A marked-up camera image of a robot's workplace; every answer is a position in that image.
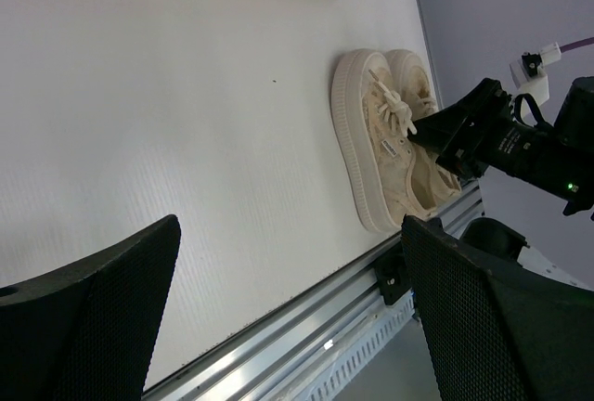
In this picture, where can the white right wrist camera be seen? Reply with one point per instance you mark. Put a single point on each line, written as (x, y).
(529, 75)

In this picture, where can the slotted cable duct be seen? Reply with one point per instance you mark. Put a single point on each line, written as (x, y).
(325, 378)

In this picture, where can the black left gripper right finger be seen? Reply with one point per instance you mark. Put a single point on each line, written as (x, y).
(495, 330)

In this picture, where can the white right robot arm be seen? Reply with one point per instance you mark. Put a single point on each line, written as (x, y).
(555, 157)

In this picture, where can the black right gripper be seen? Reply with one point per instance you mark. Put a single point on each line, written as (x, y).
(470, 135)

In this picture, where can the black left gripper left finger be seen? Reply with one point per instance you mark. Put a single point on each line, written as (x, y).
(87, 330)

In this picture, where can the cream platform sneaker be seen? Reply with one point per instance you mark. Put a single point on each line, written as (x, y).
(374, 126)
(412, 83)

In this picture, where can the aluminium front rail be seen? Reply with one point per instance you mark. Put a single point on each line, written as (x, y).
(293, 332)

